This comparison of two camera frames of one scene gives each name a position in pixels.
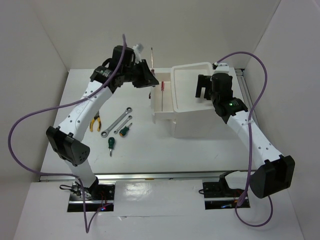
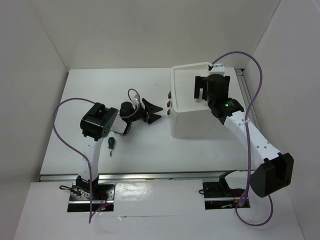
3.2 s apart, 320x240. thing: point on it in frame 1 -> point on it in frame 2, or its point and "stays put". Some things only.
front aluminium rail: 125,177 stays put
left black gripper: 146,79 -> 150,108
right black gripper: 203,81 stays put
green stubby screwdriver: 111,143 stays put
